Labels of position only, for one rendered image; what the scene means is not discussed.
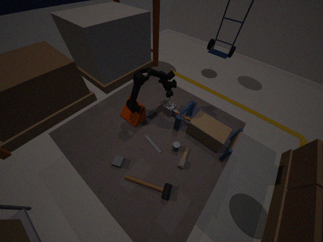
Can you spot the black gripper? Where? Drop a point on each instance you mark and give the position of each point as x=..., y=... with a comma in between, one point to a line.
x=169, y=92

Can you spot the grey flat bar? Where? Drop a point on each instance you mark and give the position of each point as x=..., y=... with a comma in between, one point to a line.
x=153, y=144

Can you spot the dark grey cylinder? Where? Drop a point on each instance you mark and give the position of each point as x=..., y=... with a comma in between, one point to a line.
x=175, y=146

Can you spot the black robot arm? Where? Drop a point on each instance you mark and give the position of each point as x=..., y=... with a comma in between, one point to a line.
x=139, y=79

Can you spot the black-headed mallet with wooden handle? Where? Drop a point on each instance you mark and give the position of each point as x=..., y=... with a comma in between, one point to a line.
x=165, y=191

